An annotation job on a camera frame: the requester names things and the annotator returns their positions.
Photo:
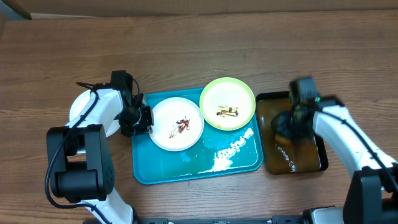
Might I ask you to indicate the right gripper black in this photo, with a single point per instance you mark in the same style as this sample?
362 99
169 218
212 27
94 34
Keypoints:
283 129

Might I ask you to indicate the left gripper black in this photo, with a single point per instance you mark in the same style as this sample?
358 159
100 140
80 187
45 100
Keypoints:
144 129

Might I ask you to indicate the green and yellow sponge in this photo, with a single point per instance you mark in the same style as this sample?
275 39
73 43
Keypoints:
283 140

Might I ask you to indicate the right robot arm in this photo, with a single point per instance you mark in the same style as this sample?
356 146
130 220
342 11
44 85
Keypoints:
372 194

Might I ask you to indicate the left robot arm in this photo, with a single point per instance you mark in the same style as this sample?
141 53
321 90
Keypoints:
80 171

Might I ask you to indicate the black tray with brown water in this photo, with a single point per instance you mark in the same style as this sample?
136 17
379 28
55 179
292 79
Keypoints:
308 155

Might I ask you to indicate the teal plastic serving tray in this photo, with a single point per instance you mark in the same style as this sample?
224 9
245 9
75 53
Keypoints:
216 153

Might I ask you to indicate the green rimmed white plate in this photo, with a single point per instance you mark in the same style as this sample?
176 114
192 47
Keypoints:
227 103

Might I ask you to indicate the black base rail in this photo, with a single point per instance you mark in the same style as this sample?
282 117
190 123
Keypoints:
276 219

